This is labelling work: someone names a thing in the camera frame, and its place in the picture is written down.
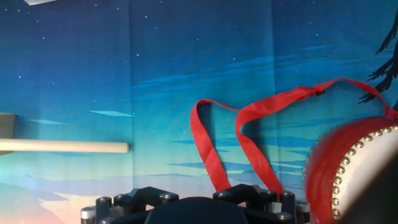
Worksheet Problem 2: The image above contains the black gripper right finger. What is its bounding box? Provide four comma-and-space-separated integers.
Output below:
213, 184, 312, 224

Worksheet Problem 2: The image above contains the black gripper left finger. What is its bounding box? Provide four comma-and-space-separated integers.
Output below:
80, 186, 180, 224

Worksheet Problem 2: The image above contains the pale wooden drumstick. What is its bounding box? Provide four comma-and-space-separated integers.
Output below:
0, 139, 130, 154

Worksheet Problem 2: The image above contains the red drum with white skin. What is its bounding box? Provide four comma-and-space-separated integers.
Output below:
303, 116, 398, 224

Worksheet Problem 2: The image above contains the sunset forest printed tablecloth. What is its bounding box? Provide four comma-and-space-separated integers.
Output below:
0, 0, 398, 224

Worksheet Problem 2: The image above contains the small wooden stick rest block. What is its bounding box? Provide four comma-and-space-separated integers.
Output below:
0, 112, 16, 156

